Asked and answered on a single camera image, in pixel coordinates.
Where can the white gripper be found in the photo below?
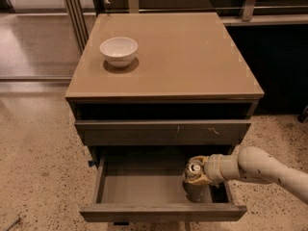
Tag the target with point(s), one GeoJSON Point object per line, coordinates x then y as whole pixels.
{"type": "Point", "coordinates": [213, 168]}

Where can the green 7up can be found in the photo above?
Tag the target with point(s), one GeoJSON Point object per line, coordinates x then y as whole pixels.
{"type": "Point", "coordinates": [193, 169]}

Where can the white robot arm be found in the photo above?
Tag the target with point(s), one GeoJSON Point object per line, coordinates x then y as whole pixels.
{"type": "Point", "coordinates": [250, 164]}

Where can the grey top drawer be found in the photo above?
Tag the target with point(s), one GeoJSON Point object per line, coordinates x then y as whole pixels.
{"type": "Point", "coordinates": [166, 132]}

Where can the open middle drawer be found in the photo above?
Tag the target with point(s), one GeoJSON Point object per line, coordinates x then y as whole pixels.
{"type": "Point", "coordinates": [150, 188]}

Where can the brown drawer cabinet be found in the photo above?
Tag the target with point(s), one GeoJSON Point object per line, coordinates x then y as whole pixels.
{"type": "Point", "coordinates": [187, 67]}

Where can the white ceramic bowl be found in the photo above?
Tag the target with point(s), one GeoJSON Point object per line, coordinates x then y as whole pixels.
{"type": "Point", "coordinates": [119, 52]}

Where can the metal rod on floor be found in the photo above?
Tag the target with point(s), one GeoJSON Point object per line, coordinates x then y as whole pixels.
{"type": "Point", "coordinates": [12, 224]}

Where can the metal railing frame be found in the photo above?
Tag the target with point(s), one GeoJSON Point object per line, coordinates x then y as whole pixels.
{"type": "Point", "coordinates": [232, 12]}

